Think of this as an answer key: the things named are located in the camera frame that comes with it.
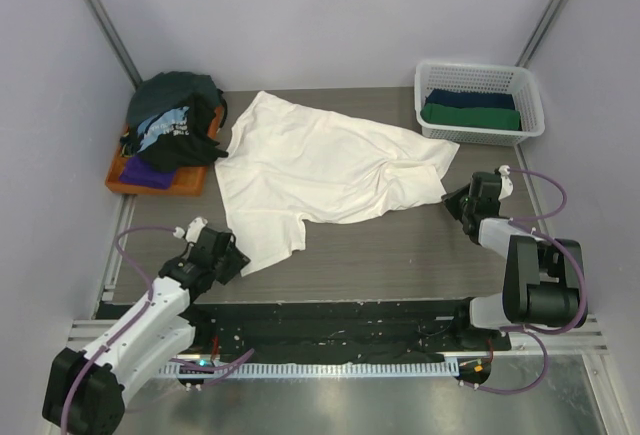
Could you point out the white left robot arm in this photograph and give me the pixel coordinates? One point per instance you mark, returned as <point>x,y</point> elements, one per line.
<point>89,390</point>

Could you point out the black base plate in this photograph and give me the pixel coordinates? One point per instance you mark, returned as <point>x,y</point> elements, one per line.
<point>336,333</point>

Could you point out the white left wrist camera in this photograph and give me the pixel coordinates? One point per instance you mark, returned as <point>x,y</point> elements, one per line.
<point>193,230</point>

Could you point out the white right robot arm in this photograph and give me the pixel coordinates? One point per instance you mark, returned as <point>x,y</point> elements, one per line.
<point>544,285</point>

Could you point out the white t shirt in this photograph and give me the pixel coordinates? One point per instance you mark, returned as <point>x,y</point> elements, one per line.
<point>289,164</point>

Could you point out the rolled navy t shirt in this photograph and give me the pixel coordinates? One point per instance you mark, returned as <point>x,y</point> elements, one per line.
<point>470,99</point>

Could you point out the orange wooden tray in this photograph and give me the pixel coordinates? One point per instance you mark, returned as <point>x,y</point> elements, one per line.
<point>188,181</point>

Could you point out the white slotted cable duct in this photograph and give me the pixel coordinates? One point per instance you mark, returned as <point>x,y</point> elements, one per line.
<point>257,371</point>

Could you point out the black printed t shirt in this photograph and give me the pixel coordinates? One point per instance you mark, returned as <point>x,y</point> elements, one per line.
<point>178,137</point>

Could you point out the left aluminium frame post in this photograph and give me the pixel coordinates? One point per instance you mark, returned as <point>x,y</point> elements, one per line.
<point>114,40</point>

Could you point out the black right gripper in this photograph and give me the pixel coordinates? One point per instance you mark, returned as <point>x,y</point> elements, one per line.
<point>460,203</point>

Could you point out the white plastic basket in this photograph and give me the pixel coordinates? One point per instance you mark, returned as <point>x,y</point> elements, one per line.
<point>460,77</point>

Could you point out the purple t shirt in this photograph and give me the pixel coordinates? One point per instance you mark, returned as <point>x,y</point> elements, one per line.
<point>138,172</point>

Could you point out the dark teal t shirt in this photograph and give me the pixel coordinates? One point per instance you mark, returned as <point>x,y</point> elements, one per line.
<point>168,89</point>

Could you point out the right aluminium frame post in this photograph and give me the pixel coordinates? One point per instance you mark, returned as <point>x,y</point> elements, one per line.
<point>542,29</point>

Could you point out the rolled green t shirt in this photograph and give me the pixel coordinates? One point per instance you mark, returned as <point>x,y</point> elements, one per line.
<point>472,117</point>

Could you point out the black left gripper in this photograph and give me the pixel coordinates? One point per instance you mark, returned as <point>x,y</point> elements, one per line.
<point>237,261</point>

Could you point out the aluminium frame post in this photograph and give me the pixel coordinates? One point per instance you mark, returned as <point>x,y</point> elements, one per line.
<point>114,40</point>
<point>542,29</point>

